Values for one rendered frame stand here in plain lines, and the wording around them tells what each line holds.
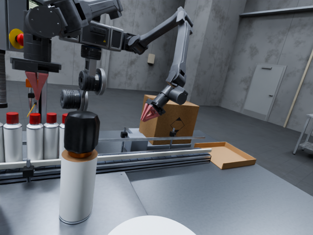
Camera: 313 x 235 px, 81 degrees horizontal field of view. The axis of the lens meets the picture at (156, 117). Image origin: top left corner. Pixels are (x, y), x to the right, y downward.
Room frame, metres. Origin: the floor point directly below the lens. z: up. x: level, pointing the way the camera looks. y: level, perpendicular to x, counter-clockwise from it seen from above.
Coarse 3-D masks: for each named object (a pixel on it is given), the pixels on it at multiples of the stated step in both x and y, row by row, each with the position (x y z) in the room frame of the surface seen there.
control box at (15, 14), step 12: (0, 0) 0.57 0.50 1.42; (12, 0) 0.59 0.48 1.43; (24, 0) 0.63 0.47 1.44; (36, 0) 0.68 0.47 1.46; (0, 12) 0.57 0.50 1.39; (12, 12) 0.59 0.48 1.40; (0, 24) 0.57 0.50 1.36; (12, 24) 0.59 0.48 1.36; (0, 36) 0.57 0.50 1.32; (12, 36) 0.58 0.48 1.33; (0, 48) 0.57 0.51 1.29; (12, 48) 0.58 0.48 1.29
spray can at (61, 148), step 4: (64, 116) 0.65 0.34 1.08; (64, 120) 0.65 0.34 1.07; (60, 124) 0.65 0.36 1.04; (60, 128) 0.64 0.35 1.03; (60, 132) 0.64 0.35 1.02; (60, 136) 0.64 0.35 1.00; (60, 140) 0.64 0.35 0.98; (60, 144) 0.64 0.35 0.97; (60, 148) 0.64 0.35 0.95; (64, 148) 0.64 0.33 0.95; (60, 152) 0.64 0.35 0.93; (60, 156) 0.64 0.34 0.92
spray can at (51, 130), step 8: (48, 120) 0.63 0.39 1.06; (56, 120) 0.65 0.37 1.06; (48, 128) 0.62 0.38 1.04; (56, 128) 0.64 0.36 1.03; (48, 136) 0.62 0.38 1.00; (56, 136) 0.64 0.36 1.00; (48, 144) 0.62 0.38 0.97; (56, 144) 0.64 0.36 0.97; (48, 152) 0.62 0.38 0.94; (56, 152) 0.64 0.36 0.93
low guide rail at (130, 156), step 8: (152, 152) 0.82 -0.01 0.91; (160, 152) 0.84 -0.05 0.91; (168, 152) 0.86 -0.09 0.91; (176, 152) 0.88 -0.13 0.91; (184, 152) 0.91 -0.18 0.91; (192, 152) 0.94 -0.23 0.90; (200, 152) 0.97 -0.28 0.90; (40, 160) 0.59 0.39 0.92; (48, 160) 0.60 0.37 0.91; (56, 160) 0.61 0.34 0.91; (104, 160) 0.70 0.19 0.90; (0, 168) 0.53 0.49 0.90; (8, 168) 0.54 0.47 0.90
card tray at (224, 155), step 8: (200, 144) 1.19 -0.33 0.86; (208, 144) 1.23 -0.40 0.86; (216, 144) 1.27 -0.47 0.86; (224, 144) 1.31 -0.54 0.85; (208, 152) 1.14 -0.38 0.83; (216, 152) 1.16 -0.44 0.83; (224, 152) 1.19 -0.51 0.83; (232, 152) 1.21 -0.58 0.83; (240, 152) 1.19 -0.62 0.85; (216, 160) 1.04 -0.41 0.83; (224, 160) 1.06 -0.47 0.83; (232, 160) 1.08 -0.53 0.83; (240, 160) 1.10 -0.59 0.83; (248, 160) 1.05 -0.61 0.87; (224, 168) 0.95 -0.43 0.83
